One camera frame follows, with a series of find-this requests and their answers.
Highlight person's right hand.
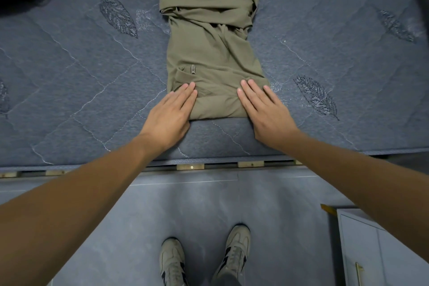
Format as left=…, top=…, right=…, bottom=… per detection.
left=237, top=78, right=301, bottom=151

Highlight person's left hand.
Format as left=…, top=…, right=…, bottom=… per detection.
left=139, top=82, right=198, bottom=158

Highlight olive green trousers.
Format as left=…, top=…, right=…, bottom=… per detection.
left=159, top=0, right=271, bottom=122

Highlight person's right forearm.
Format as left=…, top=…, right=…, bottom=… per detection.
left=273, top=128, right=429, bottom=260

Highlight person's left forearm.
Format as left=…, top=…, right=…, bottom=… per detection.
left=0, top=134, right=168, bottom=286

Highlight blue quilted leaf-pattern mattress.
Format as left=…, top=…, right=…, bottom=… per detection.
left=0, top=0, right=429, bottom=168

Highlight person's right beige sneaker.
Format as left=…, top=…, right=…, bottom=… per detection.
left=211, top=224, right=251, bottom=286

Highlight person's beige sneaker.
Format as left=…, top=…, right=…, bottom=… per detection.
left=211, top=224, right=251, bottom=286
left=159, top=238, right=189, bottom=286

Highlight person's left beige sneaker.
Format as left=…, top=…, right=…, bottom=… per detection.
left=159, top=238, right=189, bottom=286

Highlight person's grey trouser leg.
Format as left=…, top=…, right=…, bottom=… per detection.
left=214, top=272, right=242, bottom=286

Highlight white cabinet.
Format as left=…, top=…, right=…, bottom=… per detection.
left=336, top=208, right=429, bottom=286

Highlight wooden slatted bed frame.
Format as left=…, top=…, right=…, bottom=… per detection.
left=0, top=158, right=304, bottom=179

